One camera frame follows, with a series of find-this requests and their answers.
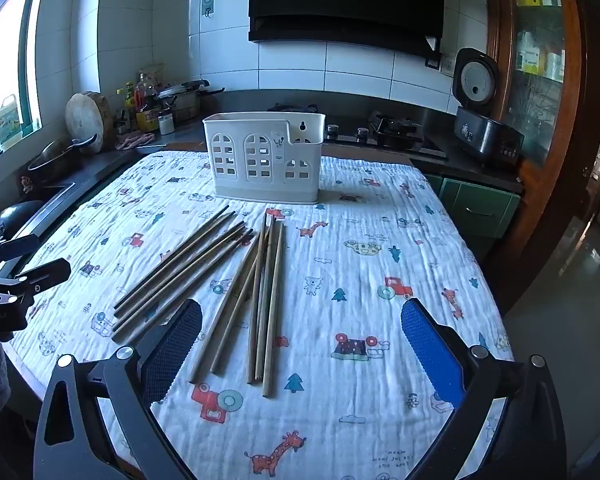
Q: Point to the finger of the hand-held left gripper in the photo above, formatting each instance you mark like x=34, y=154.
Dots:
x=40, y=277
x=10, y=250

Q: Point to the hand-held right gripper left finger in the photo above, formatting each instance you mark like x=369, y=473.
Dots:
x=172, y=345

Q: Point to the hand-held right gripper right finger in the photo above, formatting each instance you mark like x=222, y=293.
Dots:
x=430, y=345

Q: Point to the bunch of wooden chopsticks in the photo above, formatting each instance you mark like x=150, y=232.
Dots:
x=267, y=260

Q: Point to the white plastic utensil holder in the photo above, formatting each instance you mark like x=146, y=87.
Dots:
x=260, y=180

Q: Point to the black wok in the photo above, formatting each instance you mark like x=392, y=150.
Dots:
x=17, y=217

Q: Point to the steel sink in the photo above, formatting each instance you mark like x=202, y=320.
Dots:
x=55, y=197

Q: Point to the printed white cloth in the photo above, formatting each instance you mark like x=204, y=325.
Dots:
x=340, y=270

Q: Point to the detergent jug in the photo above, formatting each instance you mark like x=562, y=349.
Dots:
x=7, y=122

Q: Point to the green cabinet front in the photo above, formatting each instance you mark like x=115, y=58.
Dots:
x=480, y=207

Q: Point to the round wooden cutting board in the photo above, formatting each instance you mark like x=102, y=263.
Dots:
x=86, y=120

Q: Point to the pink rag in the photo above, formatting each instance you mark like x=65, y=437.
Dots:
x=135, y=140

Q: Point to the green-capped bottle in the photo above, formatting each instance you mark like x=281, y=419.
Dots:
x=129, y=100

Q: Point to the cooking oil bottle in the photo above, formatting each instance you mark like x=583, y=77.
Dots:
x=146, y=110

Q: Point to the small white jar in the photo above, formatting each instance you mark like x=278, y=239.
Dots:
x=166, y=124

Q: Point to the window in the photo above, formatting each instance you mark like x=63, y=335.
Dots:
x=7, y=45

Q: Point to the black gas stove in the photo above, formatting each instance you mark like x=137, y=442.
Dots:
x=395, y=132

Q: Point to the steel pressure cooker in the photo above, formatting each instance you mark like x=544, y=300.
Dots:
x=182, y=100

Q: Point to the black rice cooker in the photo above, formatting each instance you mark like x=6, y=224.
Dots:
x=480, y=110

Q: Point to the wooden glass-door cabinet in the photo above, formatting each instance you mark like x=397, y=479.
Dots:
x=580, y=125

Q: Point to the green and white box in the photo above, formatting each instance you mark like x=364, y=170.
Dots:
x=530, y=55

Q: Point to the black range hood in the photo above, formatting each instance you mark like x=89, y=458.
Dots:
x=350, y=0

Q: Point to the wall socket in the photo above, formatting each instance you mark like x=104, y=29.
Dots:
x=447, y=64

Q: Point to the black wall plug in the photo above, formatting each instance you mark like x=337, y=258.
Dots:
x=432, y=61

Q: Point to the green wall hook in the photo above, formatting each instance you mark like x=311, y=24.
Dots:
x=207, y=4

